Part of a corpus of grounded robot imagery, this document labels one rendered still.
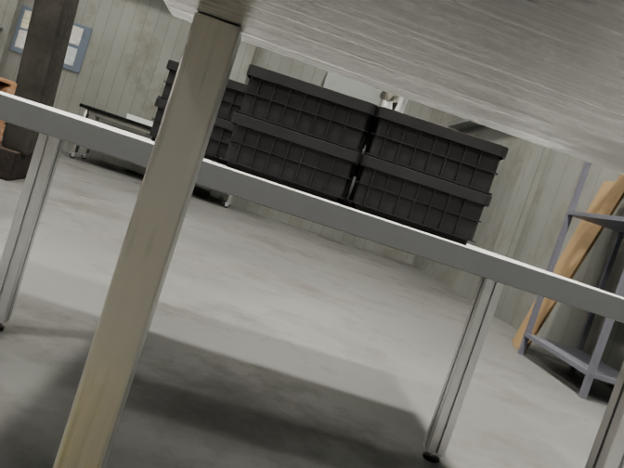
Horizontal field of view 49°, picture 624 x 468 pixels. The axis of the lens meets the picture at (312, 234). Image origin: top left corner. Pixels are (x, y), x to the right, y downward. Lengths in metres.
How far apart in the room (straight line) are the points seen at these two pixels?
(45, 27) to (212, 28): 5.51
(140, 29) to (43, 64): 6.59
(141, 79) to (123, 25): 0.95
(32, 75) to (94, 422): 5.59
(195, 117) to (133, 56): 11.96
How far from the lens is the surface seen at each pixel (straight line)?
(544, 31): 0.36
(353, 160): 1.52
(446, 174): 1.54
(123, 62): 12.54
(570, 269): 5.93
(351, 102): 1.53
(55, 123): 1.20
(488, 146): 1.55
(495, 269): 1.22
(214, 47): 0.57
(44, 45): 6.09
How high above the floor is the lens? 0.71
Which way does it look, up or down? 3 degrees down
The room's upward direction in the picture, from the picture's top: 18 degrees clockwise
